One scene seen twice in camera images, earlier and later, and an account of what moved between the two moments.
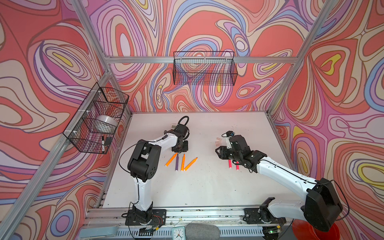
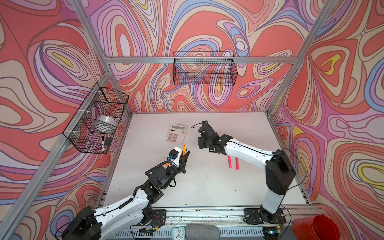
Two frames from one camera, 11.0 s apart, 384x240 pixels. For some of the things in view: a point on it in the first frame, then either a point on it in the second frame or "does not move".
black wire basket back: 207,68 does not move
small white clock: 178,233 does not move
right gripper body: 233,155 to 204,143
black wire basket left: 92,128 does not move
